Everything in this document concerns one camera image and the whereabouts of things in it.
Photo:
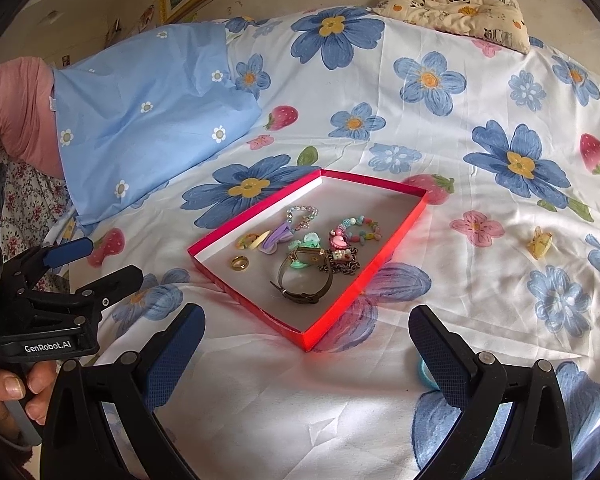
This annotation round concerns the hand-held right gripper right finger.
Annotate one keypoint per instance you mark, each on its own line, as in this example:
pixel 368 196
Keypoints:
pixel 440 355

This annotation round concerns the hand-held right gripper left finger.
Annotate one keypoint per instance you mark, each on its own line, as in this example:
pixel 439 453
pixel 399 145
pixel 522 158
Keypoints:
pixel 172 360

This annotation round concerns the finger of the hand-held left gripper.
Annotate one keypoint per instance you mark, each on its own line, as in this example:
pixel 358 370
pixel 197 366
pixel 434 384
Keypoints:
pixel 115 285
pixel 70 250

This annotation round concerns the pale yellow hair clip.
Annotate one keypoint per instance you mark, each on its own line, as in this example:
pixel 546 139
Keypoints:
pixel 252 242

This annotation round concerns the red shallow cardboard box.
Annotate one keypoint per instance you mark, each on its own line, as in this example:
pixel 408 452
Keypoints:
pixel 380 205

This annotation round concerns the person's left hand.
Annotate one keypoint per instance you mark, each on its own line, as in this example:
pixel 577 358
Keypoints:
pixel 0 385

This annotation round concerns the dark small-flower cloth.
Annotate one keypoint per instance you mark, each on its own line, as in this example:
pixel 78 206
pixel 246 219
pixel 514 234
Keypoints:
pixel 25 200

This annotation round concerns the small yellow claw clip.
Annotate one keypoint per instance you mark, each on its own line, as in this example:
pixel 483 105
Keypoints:
pixel 539 245

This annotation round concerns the pink heart charm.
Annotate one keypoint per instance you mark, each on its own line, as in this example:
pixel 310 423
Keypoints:
pixel 337 243

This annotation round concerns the pink cloth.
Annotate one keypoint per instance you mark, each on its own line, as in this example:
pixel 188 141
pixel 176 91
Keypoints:
pixel 15 105

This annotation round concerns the purple hair clip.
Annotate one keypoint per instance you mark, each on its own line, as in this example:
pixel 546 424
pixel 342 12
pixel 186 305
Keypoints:
pixel 275 242

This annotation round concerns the light blue daisy pillow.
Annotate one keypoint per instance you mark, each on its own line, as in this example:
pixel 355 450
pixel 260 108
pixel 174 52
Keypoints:
pixel 145 110

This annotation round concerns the mint green bow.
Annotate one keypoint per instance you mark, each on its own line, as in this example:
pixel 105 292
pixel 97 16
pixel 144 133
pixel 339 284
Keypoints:
pixel 310 237

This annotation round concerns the white floral bedsheet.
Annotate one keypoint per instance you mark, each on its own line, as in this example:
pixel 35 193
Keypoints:
pixel 480 125

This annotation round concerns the cream panda print cushion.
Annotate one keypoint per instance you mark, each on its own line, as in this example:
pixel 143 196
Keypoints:
pixel 455 10

